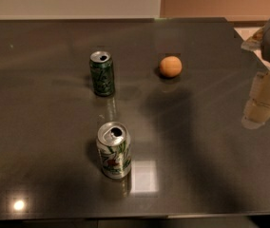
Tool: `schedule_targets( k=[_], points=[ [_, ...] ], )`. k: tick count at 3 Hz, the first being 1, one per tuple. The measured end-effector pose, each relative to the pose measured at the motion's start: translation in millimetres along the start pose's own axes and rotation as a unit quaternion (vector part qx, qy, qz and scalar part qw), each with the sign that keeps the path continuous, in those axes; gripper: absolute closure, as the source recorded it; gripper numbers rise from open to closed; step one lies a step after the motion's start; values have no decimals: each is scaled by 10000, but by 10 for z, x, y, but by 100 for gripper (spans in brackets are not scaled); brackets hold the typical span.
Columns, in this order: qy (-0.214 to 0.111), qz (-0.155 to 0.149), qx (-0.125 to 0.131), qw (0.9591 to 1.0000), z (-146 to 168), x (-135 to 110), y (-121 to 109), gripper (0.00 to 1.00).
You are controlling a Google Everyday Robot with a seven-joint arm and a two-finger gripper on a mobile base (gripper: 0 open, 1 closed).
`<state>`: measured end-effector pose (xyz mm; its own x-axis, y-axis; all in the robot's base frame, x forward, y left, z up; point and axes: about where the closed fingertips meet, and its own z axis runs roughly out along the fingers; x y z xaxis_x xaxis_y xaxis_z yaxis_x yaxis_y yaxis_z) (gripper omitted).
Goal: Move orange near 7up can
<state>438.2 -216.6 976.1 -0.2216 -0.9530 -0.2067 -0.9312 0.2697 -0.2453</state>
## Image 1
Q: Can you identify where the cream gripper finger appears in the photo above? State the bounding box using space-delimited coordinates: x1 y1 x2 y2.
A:
241 28 263 51
241 70 270 129

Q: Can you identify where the orange fruit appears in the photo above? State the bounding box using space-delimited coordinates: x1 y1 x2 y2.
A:
159 56 183 78

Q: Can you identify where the dark green soda can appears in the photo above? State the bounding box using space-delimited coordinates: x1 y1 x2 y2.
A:
89 51 115 97

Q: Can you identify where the white green 7up can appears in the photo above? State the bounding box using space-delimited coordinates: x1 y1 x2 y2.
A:
96 122 131 180

